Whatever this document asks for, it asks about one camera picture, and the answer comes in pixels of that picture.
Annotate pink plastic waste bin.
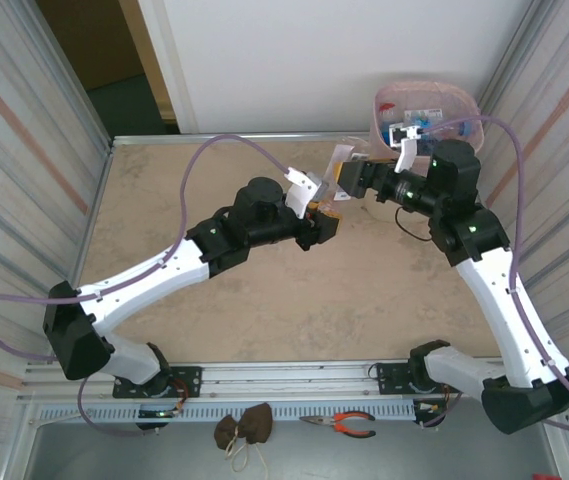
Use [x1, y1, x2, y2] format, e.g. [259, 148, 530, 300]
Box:
[363, 79, 486, 222]

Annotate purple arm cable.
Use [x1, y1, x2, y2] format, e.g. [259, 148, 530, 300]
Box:
[0, 134, 290, 436]
[420, 115, 569, 432]

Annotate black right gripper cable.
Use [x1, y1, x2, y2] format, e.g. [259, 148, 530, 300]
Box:
[393, 206, 435, 242]

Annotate white door frame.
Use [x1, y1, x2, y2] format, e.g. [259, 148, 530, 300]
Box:
[136, 0, 200, 135]

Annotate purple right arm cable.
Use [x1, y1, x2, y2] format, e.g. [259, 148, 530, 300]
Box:
[420, 115, 569, 432]

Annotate pinkish clear bottle white cap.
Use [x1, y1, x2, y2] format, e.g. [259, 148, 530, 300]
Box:
[321, 134, 365, 206]

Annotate orange handled pliers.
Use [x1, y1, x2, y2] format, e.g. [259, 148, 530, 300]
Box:
[297, 410, 378, 439]

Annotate large brown cloth pouch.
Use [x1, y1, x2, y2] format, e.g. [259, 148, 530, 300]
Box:
[237, 402, 275, 445]

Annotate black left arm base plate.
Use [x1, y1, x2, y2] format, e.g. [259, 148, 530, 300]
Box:
[113, 366, 203, 400]

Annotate white slotted cable duct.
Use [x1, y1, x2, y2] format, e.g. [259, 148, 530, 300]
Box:
[38, 402, 418, 425]

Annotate small brown cloth pouch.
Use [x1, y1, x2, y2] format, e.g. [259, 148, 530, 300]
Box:
[213, 417, 241, 450]

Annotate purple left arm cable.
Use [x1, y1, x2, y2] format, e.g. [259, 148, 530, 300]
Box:
[0, 134, 290, 436]

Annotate beige pouch string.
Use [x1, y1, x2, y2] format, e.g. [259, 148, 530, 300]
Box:
[222, 439, 270, 474]

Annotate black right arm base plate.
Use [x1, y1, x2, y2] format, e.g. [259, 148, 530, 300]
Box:
[374, 360, 465, 396]

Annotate tan door edge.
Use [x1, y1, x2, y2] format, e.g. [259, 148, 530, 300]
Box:
[117, 0, 181, 124]

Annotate grey metal shelf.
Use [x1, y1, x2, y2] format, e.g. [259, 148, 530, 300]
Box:
[23, 397, 569, 480]

